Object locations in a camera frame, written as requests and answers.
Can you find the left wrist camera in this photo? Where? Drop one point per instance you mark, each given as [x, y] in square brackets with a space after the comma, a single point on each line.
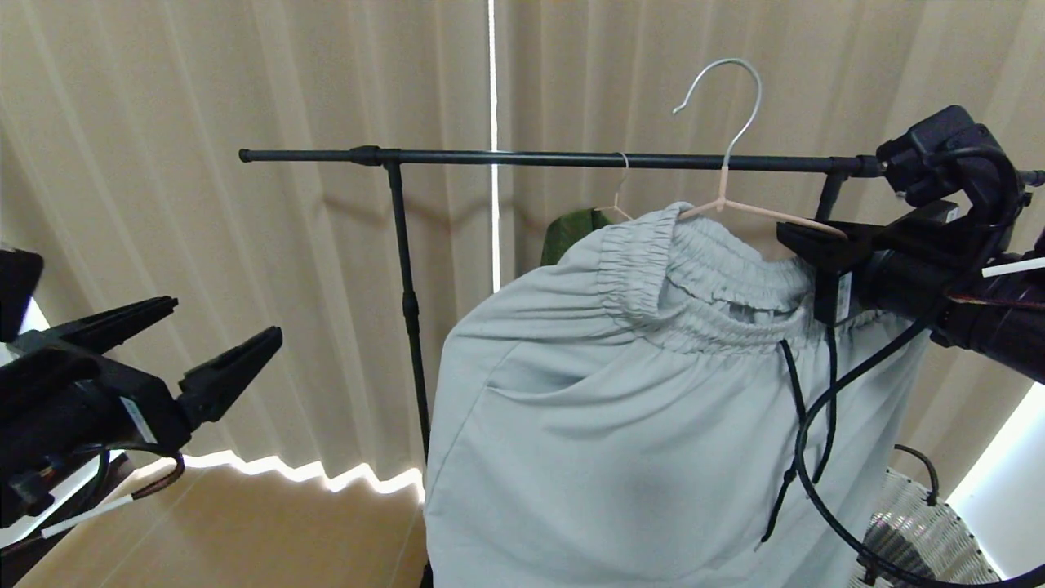
[16, 290]

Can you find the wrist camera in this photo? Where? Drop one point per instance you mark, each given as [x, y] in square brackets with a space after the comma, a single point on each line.
[16, 290]
[939, 163]

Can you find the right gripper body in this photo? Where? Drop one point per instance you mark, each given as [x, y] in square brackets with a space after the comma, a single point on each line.
[890, 265]

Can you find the white laundry basket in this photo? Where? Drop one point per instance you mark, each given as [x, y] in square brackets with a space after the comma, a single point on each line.
[922, 531]

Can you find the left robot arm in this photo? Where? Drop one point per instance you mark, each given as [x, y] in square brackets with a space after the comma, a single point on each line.
[24, 474]

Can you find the pale grey garment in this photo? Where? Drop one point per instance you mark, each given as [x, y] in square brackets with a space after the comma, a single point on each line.
[620, 449]

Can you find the pink clothes hanger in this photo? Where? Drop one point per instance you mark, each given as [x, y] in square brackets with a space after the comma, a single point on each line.
[739, 131]
[618, 200]

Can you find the green short-sleeved shirt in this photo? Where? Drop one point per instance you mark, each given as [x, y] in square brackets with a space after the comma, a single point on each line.
[571, 233]

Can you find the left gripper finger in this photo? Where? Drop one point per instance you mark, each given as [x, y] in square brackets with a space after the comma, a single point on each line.
[114, 322]
[233, 371]

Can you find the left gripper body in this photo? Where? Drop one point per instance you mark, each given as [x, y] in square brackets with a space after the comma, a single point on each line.
[90, 400]

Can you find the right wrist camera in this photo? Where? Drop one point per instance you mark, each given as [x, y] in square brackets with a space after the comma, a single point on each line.
[939, 163]

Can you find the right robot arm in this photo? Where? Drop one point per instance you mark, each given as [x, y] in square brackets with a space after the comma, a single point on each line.
[992, 322]

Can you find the black clothes rack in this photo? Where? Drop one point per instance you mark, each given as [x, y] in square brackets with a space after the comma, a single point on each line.
[531, 158]

